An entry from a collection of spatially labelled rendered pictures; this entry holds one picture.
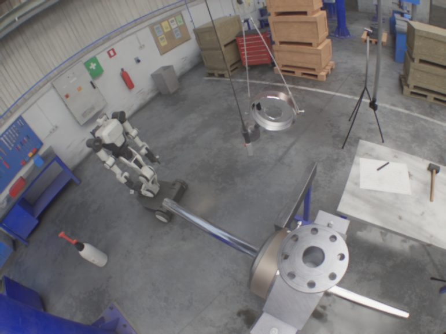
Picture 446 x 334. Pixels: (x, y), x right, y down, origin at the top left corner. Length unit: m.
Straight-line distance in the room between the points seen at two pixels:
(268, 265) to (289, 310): 0.21
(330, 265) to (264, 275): 0.31
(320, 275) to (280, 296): 0.21
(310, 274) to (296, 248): 0.11
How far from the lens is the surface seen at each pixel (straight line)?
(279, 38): 4.89
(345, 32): 7.91
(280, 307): 0.95
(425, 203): 1.80
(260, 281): 1.00
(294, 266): 0.79
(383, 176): 1.79
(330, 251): 0.81
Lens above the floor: 2.18
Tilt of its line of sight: 45 degrees down
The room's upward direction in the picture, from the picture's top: 22 degrees counter-clockwise
